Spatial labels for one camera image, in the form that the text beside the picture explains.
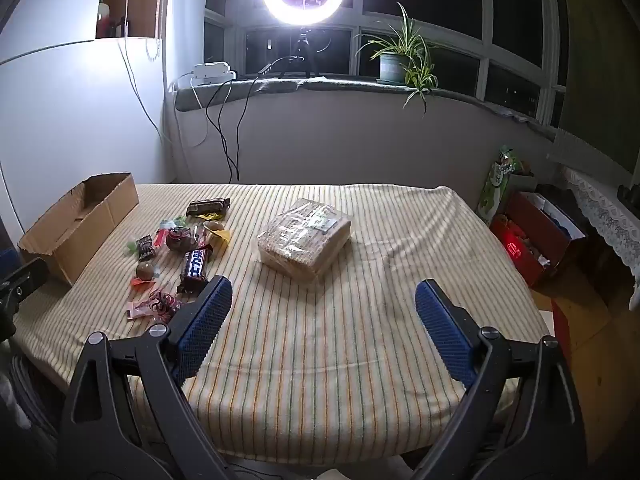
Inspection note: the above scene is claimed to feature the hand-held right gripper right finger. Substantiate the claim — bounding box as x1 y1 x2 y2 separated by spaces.
410 279 589 480

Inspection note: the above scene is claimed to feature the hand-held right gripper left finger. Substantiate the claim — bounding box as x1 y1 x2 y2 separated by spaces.
56 275 236 480

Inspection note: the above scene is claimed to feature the red clear snack packet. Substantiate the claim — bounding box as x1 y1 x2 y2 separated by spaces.
126 287 183 323
155 225 213 253

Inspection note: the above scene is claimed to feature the brown chocolate bar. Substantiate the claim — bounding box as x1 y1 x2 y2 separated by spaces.
177 245 215 295

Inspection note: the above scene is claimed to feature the brown cardboard box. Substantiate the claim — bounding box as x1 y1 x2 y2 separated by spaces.
17 172 140 286

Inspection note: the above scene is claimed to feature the brown snack packet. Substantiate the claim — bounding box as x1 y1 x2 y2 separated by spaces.
202 217 233 246

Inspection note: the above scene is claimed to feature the red cardboard box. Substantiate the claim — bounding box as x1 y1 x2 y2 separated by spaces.
490 190 588 288

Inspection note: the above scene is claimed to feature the dark green snack packet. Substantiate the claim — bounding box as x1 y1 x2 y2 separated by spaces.
186 197 232 218

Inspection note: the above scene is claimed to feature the striped tablecloth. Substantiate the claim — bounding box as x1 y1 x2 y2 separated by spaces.
10 182 551 461

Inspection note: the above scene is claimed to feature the green snack bag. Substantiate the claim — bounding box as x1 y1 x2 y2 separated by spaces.
477 145 521 226

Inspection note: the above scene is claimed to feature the white lace cloth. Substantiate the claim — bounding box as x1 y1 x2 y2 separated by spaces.
562 165 640 311

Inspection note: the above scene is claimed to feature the white power box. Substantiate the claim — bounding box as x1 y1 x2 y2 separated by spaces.
192 62 237 86

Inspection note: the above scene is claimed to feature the grey windowsill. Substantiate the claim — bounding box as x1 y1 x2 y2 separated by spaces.
172 74 557 141

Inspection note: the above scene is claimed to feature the potted spider plant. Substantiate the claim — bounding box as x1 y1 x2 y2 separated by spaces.
354 2 441 116

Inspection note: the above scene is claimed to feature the black tripod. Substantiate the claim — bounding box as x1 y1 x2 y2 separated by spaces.
277 27 313 80

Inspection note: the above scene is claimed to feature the dark curtain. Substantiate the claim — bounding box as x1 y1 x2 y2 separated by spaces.
547 0 640 176

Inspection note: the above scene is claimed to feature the black cable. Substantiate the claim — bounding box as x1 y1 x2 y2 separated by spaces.
204 76 261 182

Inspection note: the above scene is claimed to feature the white wall cable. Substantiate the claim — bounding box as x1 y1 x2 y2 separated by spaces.
117 0 173 143

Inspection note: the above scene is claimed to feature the white window frame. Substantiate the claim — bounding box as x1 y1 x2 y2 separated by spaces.
204 0 568 128

